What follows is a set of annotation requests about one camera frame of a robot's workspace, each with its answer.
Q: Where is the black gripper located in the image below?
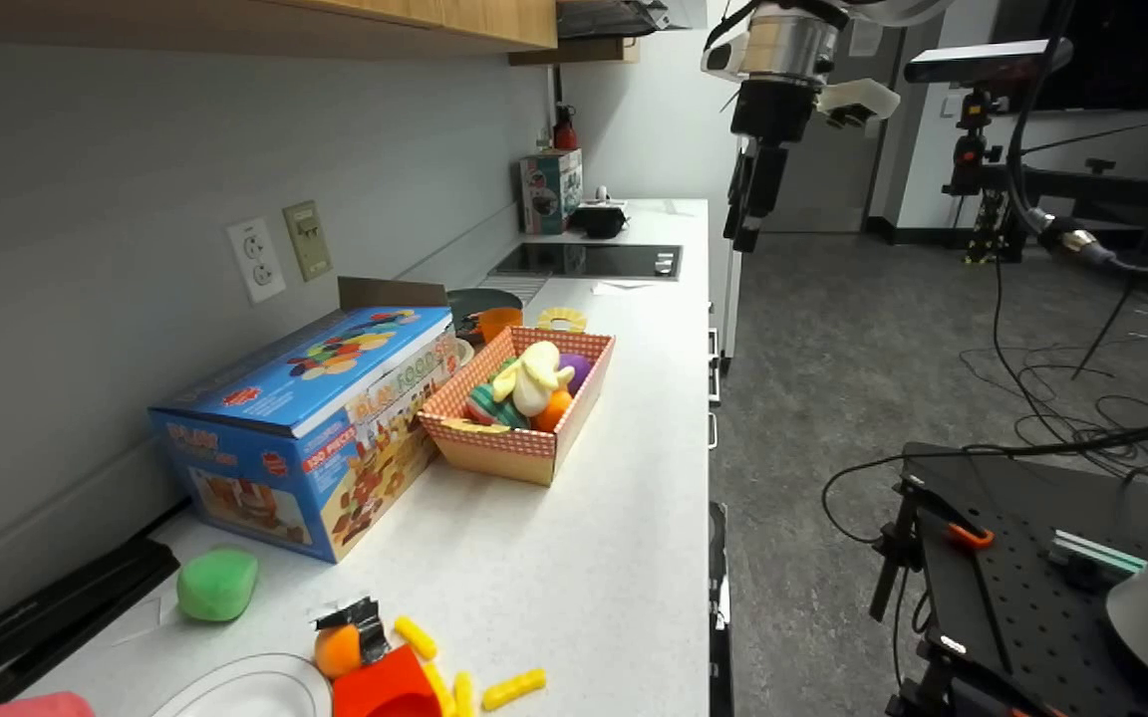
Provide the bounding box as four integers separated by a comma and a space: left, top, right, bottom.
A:
720, 75, 827, 256

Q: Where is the grey door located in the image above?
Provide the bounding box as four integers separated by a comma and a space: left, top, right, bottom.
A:
748, 75, 918, 244

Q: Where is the small black pot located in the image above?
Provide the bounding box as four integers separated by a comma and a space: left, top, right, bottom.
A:
567, 194, 633, 244

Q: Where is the red bottle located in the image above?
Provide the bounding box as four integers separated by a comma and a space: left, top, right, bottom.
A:
550, 103, 583, 155

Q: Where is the small teal white carton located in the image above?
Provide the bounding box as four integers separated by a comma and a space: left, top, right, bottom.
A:
513, 147, 590, 241

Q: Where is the dark wooden shelf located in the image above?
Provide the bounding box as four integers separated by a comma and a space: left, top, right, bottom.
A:
508, 0, 710, 67

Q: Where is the yellow toy piece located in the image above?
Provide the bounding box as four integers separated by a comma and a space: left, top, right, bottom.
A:
534, 302, 594, 335

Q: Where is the purple toy fruit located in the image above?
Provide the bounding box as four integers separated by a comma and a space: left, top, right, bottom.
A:
554, 347, 597, 400

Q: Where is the pale yellow toy banana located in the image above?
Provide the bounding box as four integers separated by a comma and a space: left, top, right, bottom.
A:
508, 338, 577, 424

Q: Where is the orange plastic cup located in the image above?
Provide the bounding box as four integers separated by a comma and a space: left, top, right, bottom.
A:
469, 309, 528, 350

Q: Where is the orange toy fruit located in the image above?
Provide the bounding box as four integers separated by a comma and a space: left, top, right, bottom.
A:
532, 387, 577, 435

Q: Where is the green toy vegetable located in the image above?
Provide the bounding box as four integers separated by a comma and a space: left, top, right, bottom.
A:
462, 380, 534, 435

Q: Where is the red checkered cardboard basket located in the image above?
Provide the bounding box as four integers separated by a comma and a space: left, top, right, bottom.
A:
415, 325, 619, 489

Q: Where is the brown cardboard flap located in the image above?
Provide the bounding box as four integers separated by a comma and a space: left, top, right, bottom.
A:
334, 273, 453, 319

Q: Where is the wooden overhead cabinet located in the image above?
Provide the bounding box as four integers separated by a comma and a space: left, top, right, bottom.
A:
0, 0, 563, 59

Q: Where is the black perforated breadboard cart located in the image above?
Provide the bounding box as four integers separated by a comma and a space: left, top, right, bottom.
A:
869, 443, 1148, 717

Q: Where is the pale green strip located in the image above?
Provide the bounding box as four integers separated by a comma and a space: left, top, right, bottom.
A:
1047, 526, 1148, 577

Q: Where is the blue toy box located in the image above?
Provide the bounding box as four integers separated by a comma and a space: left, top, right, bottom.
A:
149, 302, 462, 568

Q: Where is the small black toy piece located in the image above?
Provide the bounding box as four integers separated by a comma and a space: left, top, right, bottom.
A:
310, 593, 391, 653

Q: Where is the red toy fries holder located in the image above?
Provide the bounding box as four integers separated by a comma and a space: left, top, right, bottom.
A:
328, 642, 453, 717

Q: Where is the small orange toy ball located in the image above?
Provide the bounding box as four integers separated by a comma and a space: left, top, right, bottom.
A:
310, 627, 367, 683

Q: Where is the white round plate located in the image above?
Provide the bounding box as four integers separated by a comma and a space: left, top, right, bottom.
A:
150, 649, 334, 717

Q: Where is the black flat case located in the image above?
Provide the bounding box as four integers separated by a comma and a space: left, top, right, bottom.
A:
0, 534, 183, 715

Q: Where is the black stereo camera bar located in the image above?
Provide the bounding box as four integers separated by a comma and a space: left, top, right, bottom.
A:
901, 36, 1075, 94

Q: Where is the thin black floor cable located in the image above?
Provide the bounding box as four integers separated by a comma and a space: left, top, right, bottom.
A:
982, 256, 1144, 463

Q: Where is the black corrugated cable hose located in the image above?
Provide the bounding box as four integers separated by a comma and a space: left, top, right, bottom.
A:
1002, 36, 1148, 310

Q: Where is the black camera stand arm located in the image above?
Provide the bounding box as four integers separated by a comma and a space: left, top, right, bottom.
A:
941, 86, 1148, 269

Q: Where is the thick black floor cable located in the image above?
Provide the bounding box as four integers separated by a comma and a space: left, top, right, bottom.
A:
819, 394, 1148, 550

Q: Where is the orange clamp handle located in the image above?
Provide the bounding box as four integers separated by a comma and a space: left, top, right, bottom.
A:
938, 518, 1005, 557

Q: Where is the beige wall switch plate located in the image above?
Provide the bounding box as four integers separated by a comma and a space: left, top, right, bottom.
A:
279, 194, 339, 286

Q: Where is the white wall power outlet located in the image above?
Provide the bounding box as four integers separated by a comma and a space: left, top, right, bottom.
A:
223, 217, 290, 309

